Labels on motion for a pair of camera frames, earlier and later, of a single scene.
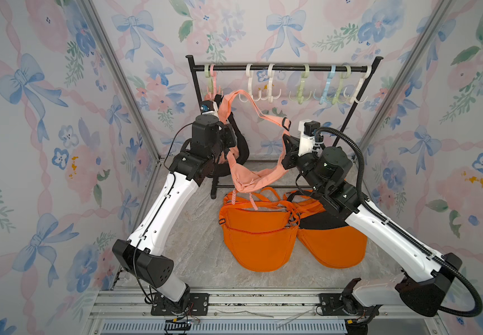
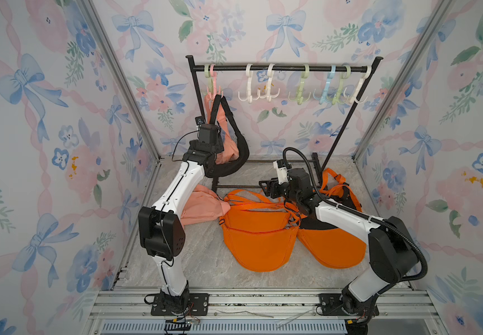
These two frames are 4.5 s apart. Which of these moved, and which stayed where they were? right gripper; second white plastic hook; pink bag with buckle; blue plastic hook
Moved: right gripper; pink bag with buckle
Stayed: second white plastic hook; blue plastic hook
